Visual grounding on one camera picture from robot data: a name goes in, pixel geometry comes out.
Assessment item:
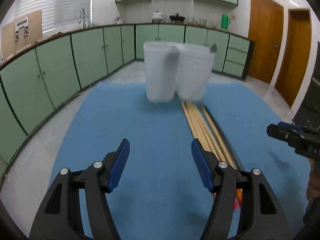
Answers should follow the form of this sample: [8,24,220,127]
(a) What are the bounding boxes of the white cooking pot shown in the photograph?
[151,11,164,23]

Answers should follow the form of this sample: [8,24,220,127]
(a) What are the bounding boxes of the white window blind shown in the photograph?
[14,0,91,30]

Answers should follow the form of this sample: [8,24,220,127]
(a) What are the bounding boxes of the plain bamboo chopstick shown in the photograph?
[201,107,238,170]

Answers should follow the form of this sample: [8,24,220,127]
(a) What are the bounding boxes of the white double utensil holder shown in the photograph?
[143,41,208,103]

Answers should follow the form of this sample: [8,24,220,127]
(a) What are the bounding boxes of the red-handled bamboo chopstick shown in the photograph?
[188,101,242,205]
[185,102,238,170]
[184,101,241,209]
[181,102,216,197]

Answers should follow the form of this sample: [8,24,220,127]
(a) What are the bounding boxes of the green lower kitchen cabinets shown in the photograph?
[1,23,254,172]

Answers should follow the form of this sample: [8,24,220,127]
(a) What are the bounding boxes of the operator hand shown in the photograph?
[306,160,319,202]

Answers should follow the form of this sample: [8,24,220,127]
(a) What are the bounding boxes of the brown wooden door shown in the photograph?
[275,9,312,107]
[248,0,284,83]

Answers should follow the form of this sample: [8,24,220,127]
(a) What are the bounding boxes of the green thermos jug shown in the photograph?
[221,12,231,31]

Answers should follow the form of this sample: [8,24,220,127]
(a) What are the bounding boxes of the blue table mat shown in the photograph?
[52,82,310,239]

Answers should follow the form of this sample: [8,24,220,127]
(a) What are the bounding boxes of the black appliance at right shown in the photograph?
[292,42,320,131]

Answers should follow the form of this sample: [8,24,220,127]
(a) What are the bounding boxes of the chrome sink faucet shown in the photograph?
[78,8,86,29]

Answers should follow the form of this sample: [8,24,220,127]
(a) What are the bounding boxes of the cardboard box with device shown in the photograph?
[1,10,43,61]

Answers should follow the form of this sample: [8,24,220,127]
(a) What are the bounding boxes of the black wok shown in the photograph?
[169,13,185,24]

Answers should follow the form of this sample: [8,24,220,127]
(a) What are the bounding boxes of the black chopstick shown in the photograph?
[201,105,244,170]

